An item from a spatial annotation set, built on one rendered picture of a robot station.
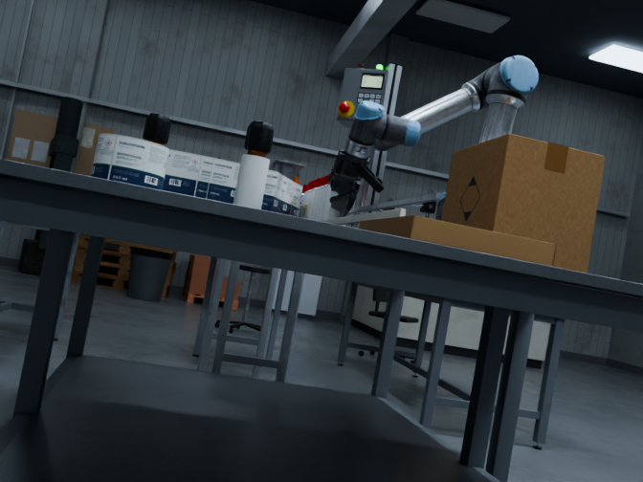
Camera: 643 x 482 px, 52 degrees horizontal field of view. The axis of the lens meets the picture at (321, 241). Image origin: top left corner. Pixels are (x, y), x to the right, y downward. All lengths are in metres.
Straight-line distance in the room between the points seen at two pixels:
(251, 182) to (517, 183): 0.87
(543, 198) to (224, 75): 9.62
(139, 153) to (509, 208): 1.00
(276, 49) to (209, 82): 1.21
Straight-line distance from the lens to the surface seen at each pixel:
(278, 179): 2.33
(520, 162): 1.51
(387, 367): 3.20
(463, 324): 8.59
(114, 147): 1.92
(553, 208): 1.54
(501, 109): 2.05
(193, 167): 2.27
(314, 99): 11.01
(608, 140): 12.92
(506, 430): 2.50
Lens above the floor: 0.76
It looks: 2 degrees up
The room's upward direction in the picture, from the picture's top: 10 degrees clockwise
